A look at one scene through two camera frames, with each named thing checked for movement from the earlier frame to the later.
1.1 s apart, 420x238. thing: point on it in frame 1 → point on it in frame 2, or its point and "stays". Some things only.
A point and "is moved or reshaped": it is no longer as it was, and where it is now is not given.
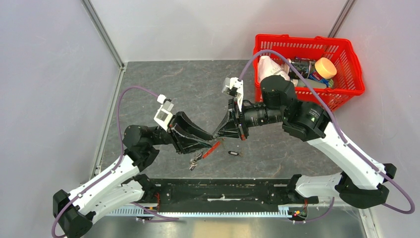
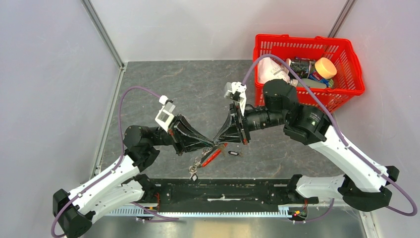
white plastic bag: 267,67 stays
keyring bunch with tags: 211,149 is moved or reshaped
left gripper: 184,145 stays
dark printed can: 303,66 stays
